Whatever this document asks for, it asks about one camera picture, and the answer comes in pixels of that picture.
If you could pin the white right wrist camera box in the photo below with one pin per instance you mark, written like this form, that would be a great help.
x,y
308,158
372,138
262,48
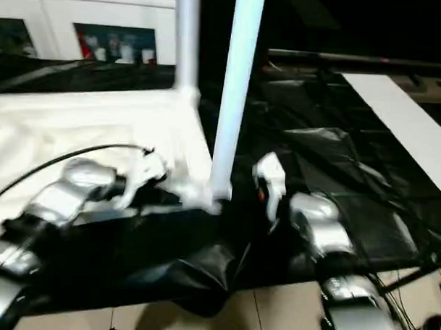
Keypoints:
x,y
271,181

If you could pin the white plastic table top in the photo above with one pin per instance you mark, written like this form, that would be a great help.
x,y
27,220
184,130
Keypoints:
x,y
98,132

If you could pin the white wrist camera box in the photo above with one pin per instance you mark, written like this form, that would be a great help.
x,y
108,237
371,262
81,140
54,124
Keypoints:
x,y
140,177
271,181

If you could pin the black stand leg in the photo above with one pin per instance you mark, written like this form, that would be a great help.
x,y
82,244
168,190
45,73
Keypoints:
x,y
412,277

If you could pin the white plastic table leg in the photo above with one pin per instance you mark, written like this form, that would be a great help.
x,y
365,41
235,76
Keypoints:
x,y
236,86
187,41

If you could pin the dark horizontal rail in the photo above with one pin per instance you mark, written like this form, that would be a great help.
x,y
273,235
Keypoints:
x,y
362,61

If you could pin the black plastic mat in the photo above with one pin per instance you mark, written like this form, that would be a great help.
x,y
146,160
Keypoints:
x,y
350,184

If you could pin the white glass-door cabinet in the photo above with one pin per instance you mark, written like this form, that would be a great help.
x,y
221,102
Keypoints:
x,y
80,22

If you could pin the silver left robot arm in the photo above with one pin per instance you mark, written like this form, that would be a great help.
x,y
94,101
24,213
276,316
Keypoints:
x,y
45,209

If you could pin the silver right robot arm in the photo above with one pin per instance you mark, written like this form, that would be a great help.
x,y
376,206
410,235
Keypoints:
x,y
334,241

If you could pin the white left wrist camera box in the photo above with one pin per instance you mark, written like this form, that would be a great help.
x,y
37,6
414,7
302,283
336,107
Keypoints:
x,y
140,177

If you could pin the white flat panel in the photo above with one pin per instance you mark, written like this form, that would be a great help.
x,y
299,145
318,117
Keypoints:
x,y
403,121

